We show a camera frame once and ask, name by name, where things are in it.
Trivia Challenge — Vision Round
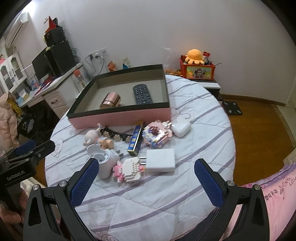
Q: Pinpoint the orange microphone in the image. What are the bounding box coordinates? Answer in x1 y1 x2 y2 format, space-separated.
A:
73 70 84 88

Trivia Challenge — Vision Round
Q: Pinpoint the white plug-in device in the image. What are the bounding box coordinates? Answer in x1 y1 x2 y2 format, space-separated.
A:
87 144 123 179

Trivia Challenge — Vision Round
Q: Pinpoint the black flower hair clip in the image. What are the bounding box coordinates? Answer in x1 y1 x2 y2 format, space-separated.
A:
98 125 134 143

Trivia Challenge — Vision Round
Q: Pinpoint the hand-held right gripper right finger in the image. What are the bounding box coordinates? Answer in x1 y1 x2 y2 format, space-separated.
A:
194 158 271 241

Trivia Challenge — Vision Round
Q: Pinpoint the pink baby doll figurine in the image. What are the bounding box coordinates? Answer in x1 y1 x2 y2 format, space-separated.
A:
83 123 114 150

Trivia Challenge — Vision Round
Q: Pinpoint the black bathroom scale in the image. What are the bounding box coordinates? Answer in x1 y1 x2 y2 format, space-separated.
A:
221 100 244 115

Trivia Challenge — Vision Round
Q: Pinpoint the dark cloth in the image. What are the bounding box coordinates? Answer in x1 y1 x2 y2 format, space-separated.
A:
18 107 60 144

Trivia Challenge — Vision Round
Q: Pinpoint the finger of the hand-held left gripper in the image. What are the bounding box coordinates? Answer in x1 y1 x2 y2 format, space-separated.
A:
30 140 56 163
3 139 37 163

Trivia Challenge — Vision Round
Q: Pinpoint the slim blue gold box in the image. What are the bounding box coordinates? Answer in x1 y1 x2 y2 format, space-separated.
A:
127 120 144 156

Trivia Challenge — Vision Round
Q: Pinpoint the blue packet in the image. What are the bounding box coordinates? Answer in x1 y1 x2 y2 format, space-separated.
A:
29 75 38 91

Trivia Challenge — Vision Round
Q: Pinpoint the white desk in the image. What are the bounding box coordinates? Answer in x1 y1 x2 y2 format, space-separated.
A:
17 62 84 118

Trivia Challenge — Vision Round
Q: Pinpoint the black box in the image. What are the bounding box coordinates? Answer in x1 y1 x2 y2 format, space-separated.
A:
44 26 66 47

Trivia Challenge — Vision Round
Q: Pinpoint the white air conditioner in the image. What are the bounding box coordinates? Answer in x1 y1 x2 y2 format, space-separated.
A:
5 17 30 48

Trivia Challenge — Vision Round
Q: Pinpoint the person's left hand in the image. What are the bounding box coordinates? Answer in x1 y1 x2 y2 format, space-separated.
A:
0 185 30 223

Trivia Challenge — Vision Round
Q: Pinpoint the white wall socket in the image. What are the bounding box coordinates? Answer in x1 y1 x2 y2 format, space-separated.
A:
88 47 108 59

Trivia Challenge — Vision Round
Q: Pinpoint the pink block ring toy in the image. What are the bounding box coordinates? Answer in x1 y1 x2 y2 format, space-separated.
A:
142 120 173 148

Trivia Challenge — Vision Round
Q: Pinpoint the white power adapter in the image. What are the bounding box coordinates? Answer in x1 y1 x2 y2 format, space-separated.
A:
139 148 176 175

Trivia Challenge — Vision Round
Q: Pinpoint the black remote control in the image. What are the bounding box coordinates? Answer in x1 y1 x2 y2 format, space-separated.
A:
133 84 155 105

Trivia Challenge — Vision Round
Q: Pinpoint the black white nightstand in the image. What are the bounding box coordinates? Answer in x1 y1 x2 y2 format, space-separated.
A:
183 76 221 98

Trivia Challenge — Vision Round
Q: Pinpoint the black monitor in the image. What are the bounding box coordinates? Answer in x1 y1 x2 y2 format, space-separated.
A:
32 48 50 81

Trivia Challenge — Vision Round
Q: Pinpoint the white earbuds case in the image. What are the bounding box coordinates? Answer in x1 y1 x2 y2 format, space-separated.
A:
171 123 191 138

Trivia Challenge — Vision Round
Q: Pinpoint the black computer tower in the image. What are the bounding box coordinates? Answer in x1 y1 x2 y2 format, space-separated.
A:
46 40 77 78

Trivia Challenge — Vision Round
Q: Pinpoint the red printed storage box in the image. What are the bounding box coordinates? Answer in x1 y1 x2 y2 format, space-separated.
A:
180 55 216 81

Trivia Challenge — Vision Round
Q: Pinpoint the pink white block axolotl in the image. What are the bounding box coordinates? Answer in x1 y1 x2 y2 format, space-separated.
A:
112 156 145 183

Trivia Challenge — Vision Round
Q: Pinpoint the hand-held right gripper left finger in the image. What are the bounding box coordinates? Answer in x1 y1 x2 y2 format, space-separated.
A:
23 158 100 241

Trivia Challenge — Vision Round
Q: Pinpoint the pink cardboard box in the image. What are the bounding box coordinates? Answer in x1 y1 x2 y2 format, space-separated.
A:
67 64 171 129

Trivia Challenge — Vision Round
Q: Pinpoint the pink padded jacket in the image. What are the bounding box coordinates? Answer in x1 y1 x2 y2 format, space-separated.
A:
0 91 19 149

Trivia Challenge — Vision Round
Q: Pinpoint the plastic bag of oranges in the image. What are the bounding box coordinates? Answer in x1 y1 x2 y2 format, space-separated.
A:
162 46 185 77

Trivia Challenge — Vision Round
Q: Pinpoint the orange octopus plush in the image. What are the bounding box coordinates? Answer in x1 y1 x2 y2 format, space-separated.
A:
184 49 205 65

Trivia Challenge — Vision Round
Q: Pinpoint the black power cable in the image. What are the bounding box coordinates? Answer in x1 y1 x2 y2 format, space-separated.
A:
84 54 104 80

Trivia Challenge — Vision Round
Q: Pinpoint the rose gold metal cup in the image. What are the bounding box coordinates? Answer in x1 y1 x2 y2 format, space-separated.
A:
99 92 121 110

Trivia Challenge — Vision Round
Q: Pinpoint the white glass door cabinet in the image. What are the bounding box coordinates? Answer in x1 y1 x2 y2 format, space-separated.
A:
0 52 27 93

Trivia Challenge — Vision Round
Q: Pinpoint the pink printed blanket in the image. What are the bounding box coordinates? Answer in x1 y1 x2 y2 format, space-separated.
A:
222 162 296 241

